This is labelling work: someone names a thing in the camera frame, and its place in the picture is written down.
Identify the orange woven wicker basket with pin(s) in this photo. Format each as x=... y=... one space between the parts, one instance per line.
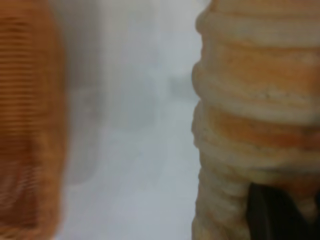
x=27 y=112

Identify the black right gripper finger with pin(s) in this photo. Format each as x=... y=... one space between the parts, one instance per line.
x=270 y=215

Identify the ridged spiral bread loaf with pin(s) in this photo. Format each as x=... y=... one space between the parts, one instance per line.
x=250 y=87

